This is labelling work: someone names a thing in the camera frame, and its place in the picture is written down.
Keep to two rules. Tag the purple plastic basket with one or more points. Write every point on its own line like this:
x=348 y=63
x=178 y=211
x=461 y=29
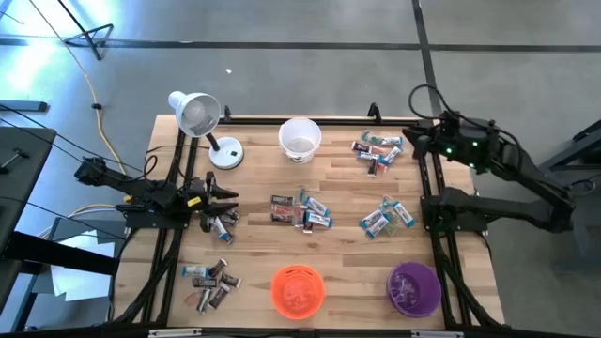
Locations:
x=422 y=291

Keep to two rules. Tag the black metal cart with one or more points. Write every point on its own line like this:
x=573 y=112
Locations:
x=577 y=149

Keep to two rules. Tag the black frame clamp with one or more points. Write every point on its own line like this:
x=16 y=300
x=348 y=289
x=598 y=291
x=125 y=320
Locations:
x=374 y=112
x=227 y=114

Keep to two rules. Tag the black aluminium table frame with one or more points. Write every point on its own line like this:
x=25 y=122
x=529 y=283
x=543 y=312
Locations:
x=347 y=121

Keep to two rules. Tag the white metal bracket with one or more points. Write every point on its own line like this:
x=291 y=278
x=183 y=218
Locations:
x=174 y=333
x=436 y=334

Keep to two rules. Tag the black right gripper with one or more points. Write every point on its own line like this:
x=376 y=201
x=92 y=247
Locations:
x=434 y=141

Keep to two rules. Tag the red gummy candy packet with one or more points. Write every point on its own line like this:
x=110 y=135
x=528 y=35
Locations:
x=283 y=209
x=378 y=150
x=299 y=215
x=382 y=167
x=191 y=298

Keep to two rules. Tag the white paper sheets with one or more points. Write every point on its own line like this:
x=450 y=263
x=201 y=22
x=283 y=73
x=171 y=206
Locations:
x=80 y=281

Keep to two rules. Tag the white desk lamp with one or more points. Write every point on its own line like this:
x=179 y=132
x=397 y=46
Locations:
x=227 y=152

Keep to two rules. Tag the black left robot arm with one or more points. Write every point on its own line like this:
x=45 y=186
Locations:
x=141 y=190

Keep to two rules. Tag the black hand tool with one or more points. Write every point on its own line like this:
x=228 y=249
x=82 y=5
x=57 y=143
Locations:
x=16 y=154

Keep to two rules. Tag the black tripod stand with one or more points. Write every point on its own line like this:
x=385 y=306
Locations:
x=96 y=49

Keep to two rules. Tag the silver candy bar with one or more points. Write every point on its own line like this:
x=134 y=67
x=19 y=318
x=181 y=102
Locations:
x=203 y=300

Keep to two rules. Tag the orange plastic basket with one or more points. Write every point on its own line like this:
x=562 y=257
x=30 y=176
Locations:
x=282 y=305

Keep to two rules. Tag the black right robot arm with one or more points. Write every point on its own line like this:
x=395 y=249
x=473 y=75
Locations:
x=516 y=206

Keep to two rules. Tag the black side table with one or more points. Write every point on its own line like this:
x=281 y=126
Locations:
x=19 y=197

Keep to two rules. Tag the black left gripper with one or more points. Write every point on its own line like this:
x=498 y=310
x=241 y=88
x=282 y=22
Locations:
x=199 y=197

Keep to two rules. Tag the white plastic bucket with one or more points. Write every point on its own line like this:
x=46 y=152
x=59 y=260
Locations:
x=300 y=127

